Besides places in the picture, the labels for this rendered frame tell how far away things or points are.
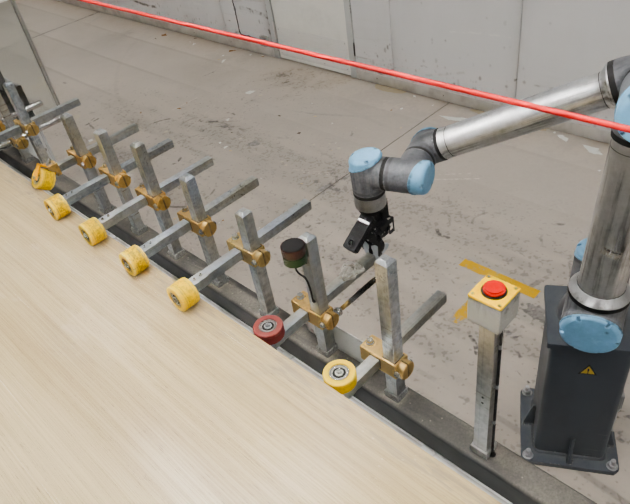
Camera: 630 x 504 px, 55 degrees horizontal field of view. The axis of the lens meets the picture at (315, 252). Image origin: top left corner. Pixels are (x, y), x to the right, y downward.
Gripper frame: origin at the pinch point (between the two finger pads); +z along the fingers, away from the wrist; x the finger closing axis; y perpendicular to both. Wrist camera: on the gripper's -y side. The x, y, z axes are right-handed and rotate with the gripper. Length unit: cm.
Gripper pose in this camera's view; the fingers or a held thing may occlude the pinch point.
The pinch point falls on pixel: (373, 261)
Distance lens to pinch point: 183.0
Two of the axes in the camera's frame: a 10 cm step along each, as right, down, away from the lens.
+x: -7.1, -3.7, 6.0
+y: 6.9, -5.6, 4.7
